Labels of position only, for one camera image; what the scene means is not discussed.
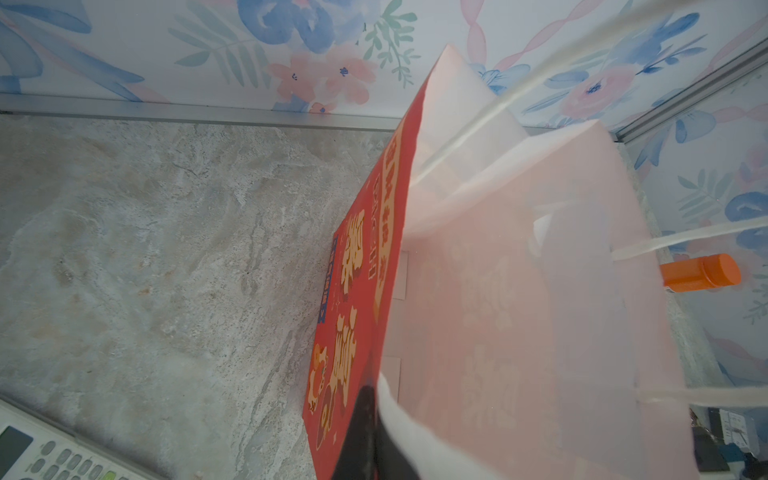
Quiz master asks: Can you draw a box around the red paper gift bag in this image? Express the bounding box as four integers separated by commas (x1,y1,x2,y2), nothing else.
303,1,767,479

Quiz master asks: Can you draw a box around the white scientific calculator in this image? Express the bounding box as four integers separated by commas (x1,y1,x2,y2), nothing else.
1,398,161,480

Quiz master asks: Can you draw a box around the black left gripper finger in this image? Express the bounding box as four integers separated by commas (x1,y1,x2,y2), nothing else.
331,385,376,480

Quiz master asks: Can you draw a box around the orange pill bottle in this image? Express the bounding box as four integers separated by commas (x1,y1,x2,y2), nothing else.
660,254,742,293

